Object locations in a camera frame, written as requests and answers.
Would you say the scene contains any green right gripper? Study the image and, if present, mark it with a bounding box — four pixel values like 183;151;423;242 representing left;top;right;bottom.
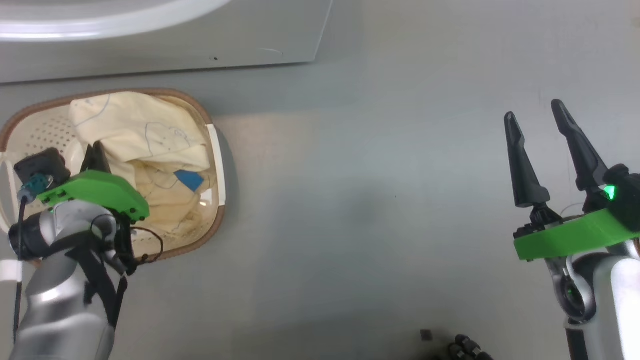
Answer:
503;99;640;262

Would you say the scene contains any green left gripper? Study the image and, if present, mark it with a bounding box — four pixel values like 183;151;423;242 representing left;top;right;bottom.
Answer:
36;141;150;222

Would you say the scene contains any cream clothing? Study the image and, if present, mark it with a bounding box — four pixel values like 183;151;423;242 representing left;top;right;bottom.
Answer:
69;91;218;241

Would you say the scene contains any blue fabric tag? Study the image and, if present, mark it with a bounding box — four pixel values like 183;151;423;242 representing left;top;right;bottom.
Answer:
174;170;205;192

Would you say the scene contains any cream perforated laundry basket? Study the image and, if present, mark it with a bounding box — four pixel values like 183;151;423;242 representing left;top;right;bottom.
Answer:
0;88;227;261

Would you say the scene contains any white front-load washing machine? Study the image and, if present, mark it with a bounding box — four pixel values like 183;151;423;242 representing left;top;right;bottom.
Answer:
0;0;334;85

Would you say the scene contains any black cable teal connector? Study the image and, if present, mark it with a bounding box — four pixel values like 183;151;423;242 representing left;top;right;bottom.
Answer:
12;174;55;346

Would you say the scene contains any thin black looped cable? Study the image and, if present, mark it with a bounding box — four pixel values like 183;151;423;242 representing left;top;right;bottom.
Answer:
90;215;164;276

